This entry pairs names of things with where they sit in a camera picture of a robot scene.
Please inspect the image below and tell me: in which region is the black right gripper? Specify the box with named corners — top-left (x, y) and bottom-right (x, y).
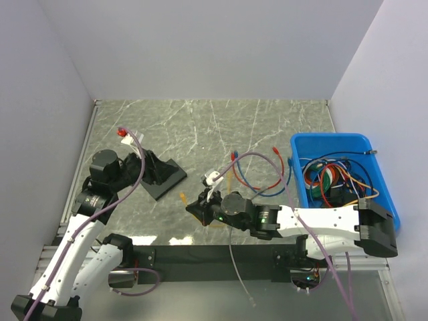
top-left (187, 186), bottom-right (249, 231)

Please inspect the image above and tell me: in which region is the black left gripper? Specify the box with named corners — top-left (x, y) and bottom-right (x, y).
top-left (110, 146), bottom-right (179, 192)

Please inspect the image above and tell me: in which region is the yellow ethernet cable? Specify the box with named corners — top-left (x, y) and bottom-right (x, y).
top-left (179, 169), bottom-right (235, 229)

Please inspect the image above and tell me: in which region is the black network switch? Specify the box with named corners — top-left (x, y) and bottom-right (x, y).
top-left (140, 149), bottom-right (187, 201)

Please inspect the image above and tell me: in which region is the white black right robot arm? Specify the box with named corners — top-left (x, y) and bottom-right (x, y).
top-left (185, 189), bottom-right (398, 267)

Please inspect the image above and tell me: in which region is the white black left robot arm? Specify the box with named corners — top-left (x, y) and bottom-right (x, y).
top-left (11, 150), bottom-right (145, 320)

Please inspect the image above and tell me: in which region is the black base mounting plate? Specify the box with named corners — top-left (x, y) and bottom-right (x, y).
top-left (129, 244), bottom-right (327, 282)

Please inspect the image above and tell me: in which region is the blue plastic bin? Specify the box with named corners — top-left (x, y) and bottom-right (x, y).
top-left (290, 133), bottom-right (401, 231)

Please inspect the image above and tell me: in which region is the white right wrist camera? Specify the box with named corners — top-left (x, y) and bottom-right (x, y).
top-left (202, 170), bottom-right (223, 201)

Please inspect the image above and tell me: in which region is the blue ethernet cable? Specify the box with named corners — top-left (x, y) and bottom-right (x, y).
top-left (233, 150), bottom-right (295, 197)

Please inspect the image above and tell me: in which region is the red ethernet cable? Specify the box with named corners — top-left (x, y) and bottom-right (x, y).
top-left (230, 146), bottom-right (286, 189)

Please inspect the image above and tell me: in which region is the orange cable in bin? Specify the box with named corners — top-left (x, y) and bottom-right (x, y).
top-left (319, 163), bottom-right (381, 210)

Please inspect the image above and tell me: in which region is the green cable coil in bin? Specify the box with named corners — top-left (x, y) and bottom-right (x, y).
top-left (306, 166), bottom-right (335, 201)

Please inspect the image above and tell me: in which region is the white cable in bin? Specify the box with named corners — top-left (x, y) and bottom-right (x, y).
top-left (297, 156), bottom-right (352, 188)

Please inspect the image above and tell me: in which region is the black cable in bin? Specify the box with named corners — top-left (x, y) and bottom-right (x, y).
top-left (302, 149), bottom-right (378, 188)

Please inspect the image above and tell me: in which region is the aluminium frame rail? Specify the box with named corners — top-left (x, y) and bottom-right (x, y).
top-left (36, 244), bottom-right (389, 273)

